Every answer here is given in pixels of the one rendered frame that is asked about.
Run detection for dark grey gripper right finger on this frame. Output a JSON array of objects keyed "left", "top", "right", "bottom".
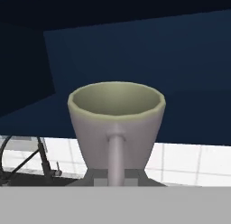
[{"left": 124, "top": 168, "right": 167, "bottom": 188}]

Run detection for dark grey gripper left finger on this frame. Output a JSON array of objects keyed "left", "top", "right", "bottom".
[{"left": 67, "top": 168, "right": 109, "bottom": 188}]

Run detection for grey cup with green rim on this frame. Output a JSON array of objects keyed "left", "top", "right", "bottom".
[{"left": 67, "top": 80, "right": 167, "bottom": 187}]

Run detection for dark blue cabinet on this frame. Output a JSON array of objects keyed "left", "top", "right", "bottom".
[{"left": 0, "top": 0, "right": 231, "bottom": 147}]

